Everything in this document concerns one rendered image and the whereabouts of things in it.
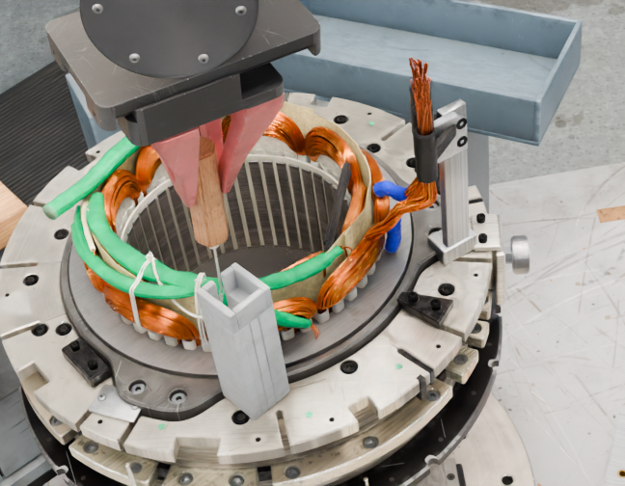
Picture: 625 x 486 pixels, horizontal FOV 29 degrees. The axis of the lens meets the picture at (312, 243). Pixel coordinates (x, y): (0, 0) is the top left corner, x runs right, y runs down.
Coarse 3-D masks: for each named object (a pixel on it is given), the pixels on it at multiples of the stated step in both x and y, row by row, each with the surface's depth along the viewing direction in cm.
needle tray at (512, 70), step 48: (336, 0) 105; (384, 0) 103; (432, 0) 101; (336, 48) 104; (384, 48) 103; (432, 48) 102; (480, 48) 101; (528, 48) 100; (576, 48) 96; (336, 96) 98; (384, 96) 96; (432, 96) 94; (480, 96) 92; (528, 96) 90; (480, 144) 105; (528, 144) 93; (480, 192) 109
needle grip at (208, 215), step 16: (208, 144) 56; (208, 160) 56; (208, 176) 57; (208, 192) 57; (192, 208) 58; (208, 208) 58; (224, 208) 59; (208, 224) 59; (224, 224) 59; (208, 240) 59; (224, 240) 60
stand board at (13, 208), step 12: (0, 192) 89; (12, 192) 89; (0, 204) 88; (12, 204) 88; (24, 204) 88; (0, 216) 87; (12, 216) 87; (0, 228) 87; (12, 228) 88; (0, 240) 88
